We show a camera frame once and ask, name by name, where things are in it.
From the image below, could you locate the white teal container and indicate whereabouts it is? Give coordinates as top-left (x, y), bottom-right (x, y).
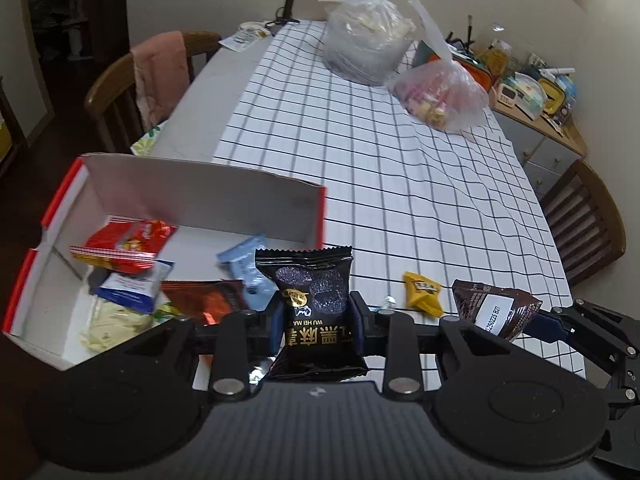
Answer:
top-left (510, 72), bottom-right (546, 116)

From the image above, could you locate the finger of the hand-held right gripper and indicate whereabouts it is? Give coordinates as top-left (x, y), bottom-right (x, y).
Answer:
top-left (530, 299), bottom-right (640, 356)
top-left (565, 340), bottom-right (640, 397)

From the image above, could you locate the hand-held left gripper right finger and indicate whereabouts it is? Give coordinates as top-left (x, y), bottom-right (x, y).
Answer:
top-left (348, 290), bottom-right (516, 402)

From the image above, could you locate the floral seat cushion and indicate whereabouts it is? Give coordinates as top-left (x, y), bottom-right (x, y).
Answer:
top-left (131, 122), bottom-right (168, 156)

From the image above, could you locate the black snack packet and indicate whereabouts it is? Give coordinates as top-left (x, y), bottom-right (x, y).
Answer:
top-left (254, 246), bottom-right (370, 381)

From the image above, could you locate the black checked white tablecloth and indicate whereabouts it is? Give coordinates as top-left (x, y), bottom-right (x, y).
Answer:
top-left (192, 20), bottom-right (588, 391)

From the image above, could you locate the wooden chair with curved back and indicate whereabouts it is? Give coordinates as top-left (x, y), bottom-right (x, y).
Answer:
top-left (84, 31), bottom-right (222, 153)

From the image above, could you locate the orange pencil case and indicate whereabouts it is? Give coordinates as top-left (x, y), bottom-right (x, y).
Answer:
top-left (415, 40), bottom-right (496, 86)

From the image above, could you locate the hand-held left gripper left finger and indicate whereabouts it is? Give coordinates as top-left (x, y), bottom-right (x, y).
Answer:
top-left (130, 290), bottom-right (287, 402)

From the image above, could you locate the clear plastic bag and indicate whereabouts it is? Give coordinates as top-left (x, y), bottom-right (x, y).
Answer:
top-left (317, 0), bottom-right (417, 86)

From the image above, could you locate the yellow rimmed container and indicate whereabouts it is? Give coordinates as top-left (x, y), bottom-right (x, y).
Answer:
top-left (540, 77), bottom-right (568, 116)

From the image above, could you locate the light blue snack packet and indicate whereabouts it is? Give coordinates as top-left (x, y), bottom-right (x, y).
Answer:
top-left (217, 234), bottom-right (278, 311)

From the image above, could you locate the grey cabinet wooden top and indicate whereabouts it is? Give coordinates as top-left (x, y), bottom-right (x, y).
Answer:
top-left (487, 95), bottom-right (588, 201)

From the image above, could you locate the dark brown snack packet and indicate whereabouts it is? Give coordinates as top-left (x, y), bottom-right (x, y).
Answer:
top-left (451, 280), bottom-right (544, 343)

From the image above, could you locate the yellow drink bottle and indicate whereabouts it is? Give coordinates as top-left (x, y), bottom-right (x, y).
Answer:
top-left (480, 40), bottom-right (513, 78)

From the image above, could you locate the red and white cardboard box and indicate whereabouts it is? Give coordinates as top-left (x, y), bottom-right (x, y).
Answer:
top-left (2, 154), bottom-right (328, 372)

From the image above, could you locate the dark wooden slatted chair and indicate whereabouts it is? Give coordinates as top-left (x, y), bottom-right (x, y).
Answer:
top-left (540, 160), bottom-right (627, 288)

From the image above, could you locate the white and blue snack packet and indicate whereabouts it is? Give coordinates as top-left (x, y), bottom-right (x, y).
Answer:
top-left (92, 259), bottom-right (175, 314)

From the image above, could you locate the reddish brown snack packet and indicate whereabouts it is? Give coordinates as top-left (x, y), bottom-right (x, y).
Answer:
top-left (160, 280), bottom-right (251, 328)

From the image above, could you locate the pale yellow snack packet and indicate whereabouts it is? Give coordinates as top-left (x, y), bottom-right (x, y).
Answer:
top-left (79, 296), bottom-right (161, 353)

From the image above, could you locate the pink towel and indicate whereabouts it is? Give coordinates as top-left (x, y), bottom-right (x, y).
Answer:
top-left (130, 31), bottom-right (190, 133)

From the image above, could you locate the large red snack packet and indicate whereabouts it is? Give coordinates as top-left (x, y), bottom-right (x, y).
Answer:
top-left (70, 219), bottom-right (178, 275)

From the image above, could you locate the pink plastic bag of snacks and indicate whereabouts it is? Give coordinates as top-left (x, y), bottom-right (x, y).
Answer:
top-left (392, 0), bottom-right (490, 135)

